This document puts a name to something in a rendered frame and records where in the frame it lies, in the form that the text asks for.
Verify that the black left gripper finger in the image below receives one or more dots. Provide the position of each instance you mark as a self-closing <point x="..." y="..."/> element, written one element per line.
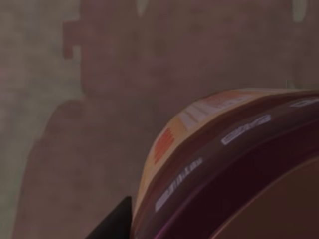
<point x="117" y="221"/>

